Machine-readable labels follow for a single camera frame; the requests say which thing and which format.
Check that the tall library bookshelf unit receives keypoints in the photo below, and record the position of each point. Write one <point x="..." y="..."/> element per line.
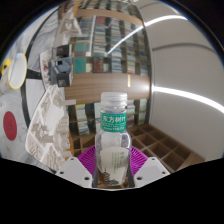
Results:
<point x="110" y="43"/>

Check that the flat round red coaster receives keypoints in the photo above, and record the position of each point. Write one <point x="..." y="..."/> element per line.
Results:
<point x="10" y="126"/>

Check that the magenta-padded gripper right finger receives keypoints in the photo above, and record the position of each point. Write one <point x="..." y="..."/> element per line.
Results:
<point x="150" y="170"/>

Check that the white city architectural model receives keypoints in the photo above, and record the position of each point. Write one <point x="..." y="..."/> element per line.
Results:
<point x="46" y="130"/>

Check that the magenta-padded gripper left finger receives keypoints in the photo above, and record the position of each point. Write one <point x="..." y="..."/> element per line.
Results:
<point x="75" y="171"/>

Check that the wooden cubby shelf unit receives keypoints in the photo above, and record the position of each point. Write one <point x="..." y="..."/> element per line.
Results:
<point x="156" y="143"/>

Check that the dark grey building model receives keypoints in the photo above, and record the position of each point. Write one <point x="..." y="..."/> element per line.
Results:
<point x="61" y="68"/>

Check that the straight ceiling light strip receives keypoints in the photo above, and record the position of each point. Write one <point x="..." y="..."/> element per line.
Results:
<point x="190" y="96"/>

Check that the white building model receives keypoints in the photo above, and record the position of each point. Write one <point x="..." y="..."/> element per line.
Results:
<point x="68" y="30"/>

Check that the clear green-labelled plastic bottle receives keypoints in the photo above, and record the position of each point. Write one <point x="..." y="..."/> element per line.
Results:
<point x="112" y="146"/>

